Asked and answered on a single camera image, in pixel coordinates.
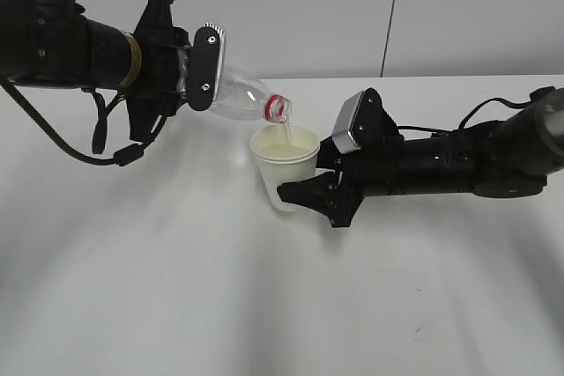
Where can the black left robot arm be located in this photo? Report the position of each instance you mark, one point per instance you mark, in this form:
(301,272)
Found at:
(50,43)

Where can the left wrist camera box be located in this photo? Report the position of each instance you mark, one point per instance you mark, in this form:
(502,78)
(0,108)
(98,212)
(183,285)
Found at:
(201,67)

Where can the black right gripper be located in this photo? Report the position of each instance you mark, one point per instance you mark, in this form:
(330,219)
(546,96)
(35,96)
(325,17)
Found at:
(362,162)

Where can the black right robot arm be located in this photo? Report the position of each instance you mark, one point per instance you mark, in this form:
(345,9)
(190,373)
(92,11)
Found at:
(494,159)

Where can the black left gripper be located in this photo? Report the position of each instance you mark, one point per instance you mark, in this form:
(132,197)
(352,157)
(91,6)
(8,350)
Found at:
(157,90)

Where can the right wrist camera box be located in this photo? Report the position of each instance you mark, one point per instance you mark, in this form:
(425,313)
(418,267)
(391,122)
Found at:
(362,121)

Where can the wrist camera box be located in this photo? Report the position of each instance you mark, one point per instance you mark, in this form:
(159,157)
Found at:
(362,121)
(201,67)

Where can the white paper cup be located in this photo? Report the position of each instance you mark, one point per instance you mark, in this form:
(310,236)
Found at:
(284,154)

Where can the clear water bottle red label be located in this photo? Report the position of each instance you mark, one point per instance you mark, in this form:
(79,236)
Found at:
(242,97)

